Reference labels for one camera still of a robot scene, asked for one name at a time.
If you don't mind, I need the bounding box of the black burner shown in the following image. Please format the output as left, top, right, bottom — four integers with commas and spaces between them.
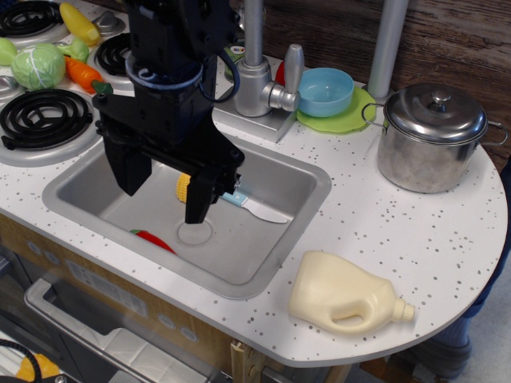
1, 1, 69, 48
1, 89, 100, 168
87, 33, 133, 92

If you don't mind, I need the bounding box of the green toy cabbage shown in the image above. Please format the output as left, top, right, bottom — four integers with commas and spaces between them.
10, 43, 65, 90

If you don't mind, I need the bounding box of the cream plastic jug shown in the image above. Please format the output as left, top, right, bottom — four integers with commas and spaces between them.
287, 251, 414, 334

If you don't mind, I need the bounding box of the yellow object with black cable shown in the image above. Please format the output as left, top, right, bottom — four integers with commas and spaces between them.
1, 339, 69, 382

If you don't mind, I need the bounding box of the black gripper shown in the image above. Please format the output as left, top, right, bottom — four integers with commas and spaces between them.
93, 78, 244, 224

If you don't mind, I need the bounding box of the grey stove knob left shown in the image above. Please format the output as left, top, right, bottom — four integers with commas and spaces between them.
0, 75, 26, 105

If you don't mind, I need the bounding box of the yellow toy squash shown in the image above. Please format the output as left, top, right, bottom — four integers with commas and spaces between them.
59, 2, 101, 46

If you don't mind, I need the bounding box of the front left black burner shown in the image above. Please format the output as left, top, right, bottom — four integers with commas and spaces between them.
1, 89, 100, 168

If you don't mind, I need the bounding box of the stainless steel pot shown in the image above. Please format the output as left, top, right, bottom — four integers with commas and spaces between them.
374, 103, 509, 194

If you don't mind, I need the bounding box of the red toy tomato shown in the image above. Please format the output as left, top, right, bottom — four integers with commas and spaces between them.
275, 61, 285, 86

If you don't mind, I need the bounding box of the grey toy sink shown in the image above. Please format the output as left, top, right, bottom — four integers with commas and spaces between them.
42, 138, 331, 299

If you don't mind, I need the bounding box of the grey vertical post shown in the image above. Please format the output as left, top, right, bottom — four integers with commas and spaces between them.
366, 0, 409, 100

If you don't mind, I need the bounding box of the grey stove knob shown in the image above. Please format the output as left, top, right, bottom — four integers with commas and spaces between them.
93, 11, 125, 37
0, 75, 26, 105

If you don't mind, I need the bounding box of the back right black burner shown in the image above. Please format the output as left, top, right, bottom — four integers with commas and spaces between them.
87, 33, 133, 92

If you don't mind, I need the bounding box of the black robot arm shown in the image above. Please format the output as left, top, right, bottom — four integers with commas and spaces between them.
93, 1, 244, 224

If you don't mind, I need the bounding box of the blue handled toy knife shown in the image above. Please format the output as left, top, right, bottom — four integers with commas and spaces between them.
220, 191, 287, 224

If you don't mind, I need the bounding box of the light blue plastic bowl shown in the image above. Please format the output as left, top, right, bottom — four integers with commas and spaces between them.
298, 68, 355, 118

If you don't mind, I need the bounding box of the red toy chili pepper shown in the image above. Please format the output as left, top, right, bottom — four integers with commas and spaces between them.
130, 229, 177, 255

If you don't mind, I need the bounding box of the silver toy faucet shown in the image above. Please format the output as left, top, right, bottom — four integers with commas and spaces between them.
213, 1, 304, 143

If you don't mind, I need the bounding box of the orange toy carrot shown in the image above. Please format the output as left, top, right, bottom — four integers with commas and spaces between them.
65, 56, 113, 94

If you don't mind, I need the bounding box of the back left black burner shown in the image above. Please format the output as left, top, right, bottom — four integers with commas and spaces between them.
1, 1, 69, 48

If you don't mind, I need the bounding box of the yellow toy corn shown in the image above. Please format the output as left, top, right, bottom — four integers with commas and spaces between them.
176, 173, 191, 203

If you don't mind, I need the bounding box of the pale green toy pear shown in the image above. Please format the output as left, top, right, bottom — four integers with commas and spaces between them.
0, 38, 18, 66

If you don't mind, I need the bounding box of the light green toy vegetable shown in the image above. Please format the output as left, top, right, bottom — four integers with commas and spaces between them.
54, 38, 89, 64

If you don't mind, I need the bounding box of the green plastic plate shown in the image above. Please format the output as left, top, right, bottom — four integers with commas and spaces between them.
297, 87, 376, 134

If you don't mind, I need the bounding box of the steel pot lid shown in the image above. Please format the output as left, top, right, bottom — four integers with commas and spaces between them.
384, 83, 488, 144

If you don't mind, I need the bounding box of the toy oven door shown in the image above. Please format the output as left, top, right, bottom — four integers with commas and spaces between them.
1, 274, 224, 382

